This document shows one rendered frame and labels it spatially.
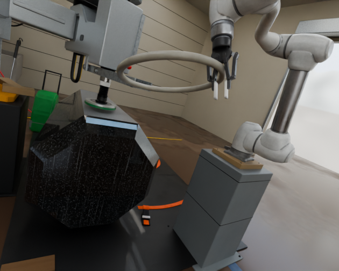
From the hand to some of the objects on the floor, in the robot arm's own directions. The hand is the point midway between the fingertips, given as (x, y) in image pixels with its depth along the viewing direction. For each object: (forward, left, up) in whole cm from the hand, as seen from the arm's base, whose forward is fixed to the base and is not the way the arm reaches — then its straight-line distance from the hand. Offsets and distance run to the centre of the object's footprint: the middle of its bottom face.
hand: (220, 90), depth 77 cm
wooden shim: (+47, -50, -121) cm, 139 cm away
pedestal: (+69, -160, -121) cm, 212 cm away
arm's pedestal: (-72, -13, -124) cm, 144 cm away
